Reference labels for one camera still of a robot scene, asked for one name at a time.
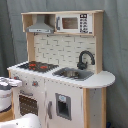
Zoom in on white oven door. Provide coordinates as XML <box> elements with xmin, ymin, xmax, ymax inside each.
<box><xmin>13</xmin><ymin>87</ymin><xmax>45</xmax><ymax>125</ymax></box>

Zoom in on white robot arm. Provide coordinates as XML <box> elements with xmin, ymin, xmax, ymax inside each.
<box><xmin>0</xmin><ymin>77</ymin><xmax>41</xmax><ymax>128</ymax></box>

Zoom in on wooden toy kitchen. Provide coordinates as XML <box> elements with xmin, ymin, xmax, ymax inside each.
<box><xmin>9</xmin><ymin>10</ymin><xmax>115</xmax><ymax>128</ymax></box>

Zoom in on metal sink basin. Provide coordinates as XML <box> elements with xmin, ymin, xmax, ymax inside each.
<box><xmin>53</xmin><ymin>67</ymin><xmax>93</xmax><ymax>81</ymax></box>

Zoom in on black toy faucet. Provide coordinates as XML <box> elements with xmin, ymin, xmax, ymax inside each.
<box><xmin>77</xmin><ymin>50</ymin><xmax>95</xmax><ymax>70</ymax></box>

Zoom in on black stovetop red burners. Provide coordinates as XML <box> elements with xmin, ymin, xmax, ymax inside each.
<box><xmin>20</xmin><ymin>61</ymin><xmax>57</xmax><ymax>72</ymax></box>

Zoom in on right stove knob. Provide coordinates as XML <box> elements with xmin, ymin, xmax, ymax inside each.
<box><xmin>32</xmin><ymin>81</ymin><xmax>38</xmax><ymax>87</ymax></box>

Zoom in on white cupboard door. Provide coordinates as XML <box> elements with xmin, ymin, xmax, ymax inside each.
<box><xmin>46</xmin><ymin>80</ymin><xmax>84</xmax><ymax>128</ymax></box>

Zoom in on grey water dispenser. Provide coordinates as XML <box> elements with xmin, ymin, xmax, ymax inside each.
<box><xmin>55</xmin><ymin>93</ymin><xmax>71</xmax><ymax>120</ymax></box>

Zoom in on toy microwave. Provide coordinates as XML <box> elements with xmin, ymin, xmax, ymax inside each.
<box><xmin>56</xmin><ymin>14</ymin><xmax>93</xmax><ymax>34</ymax></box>

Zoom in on grey range hood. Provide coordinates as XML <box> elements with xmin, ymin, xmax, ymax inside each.
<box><xmin>26</xmin><ymin>15</ymin><xmax>54</xmax><ymax>34</ymax></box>

